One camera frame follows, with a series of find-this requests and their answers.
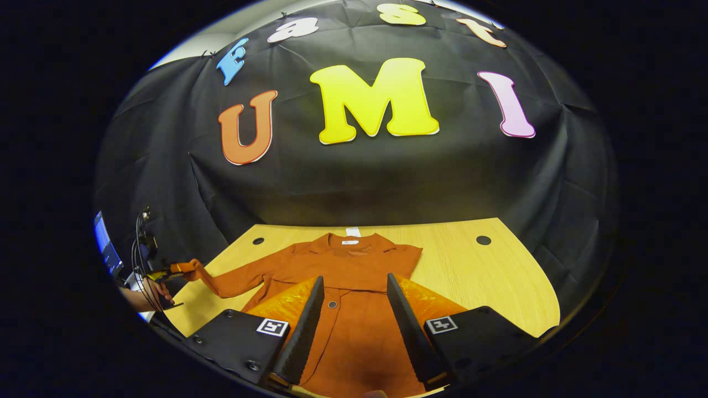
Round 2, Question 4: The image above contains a black backdrop cloth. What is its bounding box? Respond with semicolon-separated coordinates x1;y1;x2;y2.
94;0;619;332

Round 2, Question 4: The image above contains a blue lit screen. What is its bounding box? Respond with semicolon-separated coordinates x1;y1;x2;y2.
93;211;125;277

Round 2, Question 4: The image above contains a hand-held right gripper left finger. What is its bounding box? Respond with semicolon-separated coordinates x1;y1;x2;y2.
183;275;326;386

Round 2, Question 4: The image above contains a rust orange button shirt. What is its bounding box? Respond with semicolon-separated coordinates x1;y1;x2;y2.
170;232;426;398

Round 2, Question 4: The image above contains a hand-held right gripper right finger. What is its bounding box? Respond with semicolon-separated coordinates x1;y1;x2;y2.
386;273;540;390

